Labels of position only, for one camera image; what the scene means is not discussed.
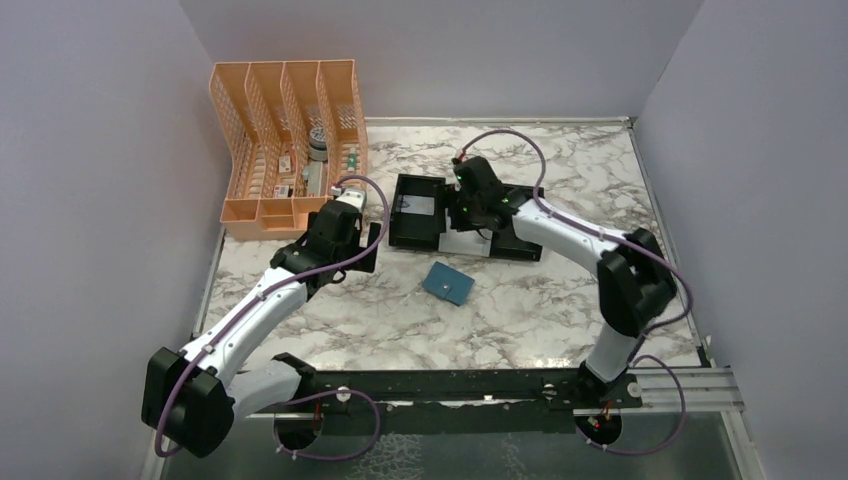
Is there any blue card holder wallet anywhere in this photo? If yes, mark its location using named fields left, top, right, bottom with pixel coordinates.
left=422, top=262, right=475, bottom=306

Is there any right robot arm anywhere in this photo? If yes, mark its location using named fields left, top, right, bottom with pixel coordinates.
left=449, top=156, right=677, bottom=407

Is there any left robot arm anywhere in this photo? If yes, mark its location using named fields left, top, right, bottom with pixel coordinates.
left=141, top=188, right=382, bottom=458

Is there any white middle card tray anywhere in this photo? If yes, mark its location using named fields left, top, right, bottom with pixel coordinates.
left=437, top=228, right=492, bottom=258

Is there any black left card tray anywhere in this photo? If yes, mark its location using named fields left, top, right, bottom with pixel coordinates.
left=389, top=174, right=447, bottom=252

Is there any silver card in left tray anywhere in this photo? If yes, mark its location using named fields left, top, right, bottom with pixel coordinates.
left=399, top=195, right=436, bottom=216

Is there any white red labelled box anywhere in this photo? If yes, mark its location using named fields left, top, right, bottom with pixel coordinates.
left=273, top=184, right=292, bottom=198

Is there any green white small bottle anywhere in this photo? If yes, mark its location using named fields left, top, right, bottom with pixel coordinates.
left=347, top=152, right=358, bottom=172

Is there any round tin in organizer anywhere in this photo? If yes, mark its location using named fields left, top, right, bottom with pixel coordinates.
left=308, top=126, right=328, bottom=162

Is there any orange plastic desk organizer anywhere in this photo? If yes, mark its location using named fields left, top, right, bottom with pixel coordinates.
left=209, top=59, right=368, bottom=241

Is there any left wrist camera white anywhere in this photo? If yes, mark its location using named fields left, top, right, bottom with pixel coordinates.
left=330, top=186, right=367, bottom=213

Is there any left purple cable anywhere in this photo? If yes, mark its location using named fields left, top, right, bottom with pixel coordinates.
left=153, top=174, right=392, bottom=460

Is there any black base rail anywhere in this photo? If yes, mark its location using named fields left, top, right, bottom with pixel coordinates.
left=272, top=368, right=643, bottom=411

